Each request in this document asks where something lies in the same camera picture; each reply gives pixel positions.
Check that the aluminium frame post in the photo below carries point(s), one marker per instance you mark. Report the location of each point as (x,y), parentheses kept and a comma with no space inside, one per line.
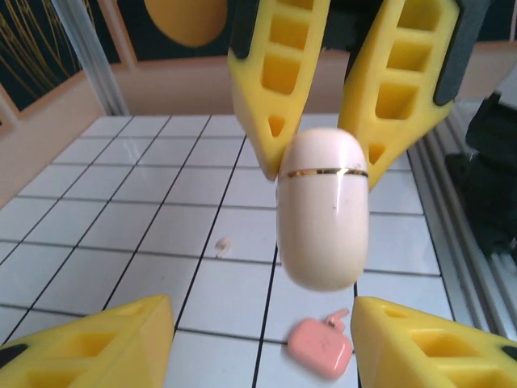
(97,60)

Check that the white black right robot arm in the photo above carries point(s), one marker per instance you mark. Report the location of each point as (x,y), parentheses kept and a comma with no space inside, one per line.
(484,194)

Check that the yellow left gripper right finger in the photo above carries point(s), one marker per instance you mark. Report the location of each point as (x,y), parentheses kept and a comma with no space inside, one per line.
(424,355)

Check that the pink earbud charging case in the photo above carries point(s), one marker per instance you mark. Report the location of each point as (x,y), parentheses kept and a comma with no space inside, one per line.
(319,349)

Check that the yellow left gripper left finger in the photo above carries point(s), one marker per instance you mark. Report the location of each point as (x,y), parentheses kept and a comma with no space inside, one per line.
(101,351)

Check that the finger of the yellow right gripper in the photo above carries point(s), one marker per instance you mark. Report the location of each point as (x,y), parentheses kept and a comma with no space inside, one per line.
(250,93)
(428,81)

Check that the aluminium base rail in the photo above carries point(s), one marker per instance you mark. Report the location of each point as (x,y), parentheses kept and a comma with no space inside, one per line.
(476,291)

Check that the cream earbud charging case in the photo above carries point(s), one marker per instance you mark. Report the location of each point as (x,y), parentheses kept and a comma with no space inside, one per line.
(321,218)

